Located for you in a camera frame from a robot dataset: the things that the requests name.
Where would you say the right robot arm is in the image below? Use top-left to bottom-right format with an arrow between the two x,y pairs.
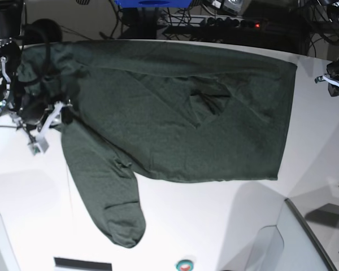
0,1 -> 63,133

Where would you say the grey monitor edge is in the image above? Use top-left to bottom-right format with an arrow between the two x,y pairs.
286,197 -> 339,270

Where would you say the red green emergency button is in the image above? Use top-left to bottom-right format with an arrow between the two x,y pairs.
176,259 -> 194,271

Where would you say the blue box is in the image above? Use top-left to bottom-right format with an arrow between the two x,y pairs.
115,0 -> 192,8

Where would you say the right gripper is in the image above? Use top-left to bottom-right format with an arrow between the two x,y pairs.
15,93 -> 73,133

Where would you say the dark green t-shirt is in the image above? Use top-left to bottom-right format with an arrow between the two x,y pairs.
25,40 -> 297,248

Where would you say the grey power strip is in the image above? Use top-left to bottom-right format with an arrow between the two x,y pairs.
200,16 -> 262,29

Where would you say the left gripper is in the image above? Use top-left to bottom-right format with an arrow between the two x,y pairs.
327,60 -> 339,97

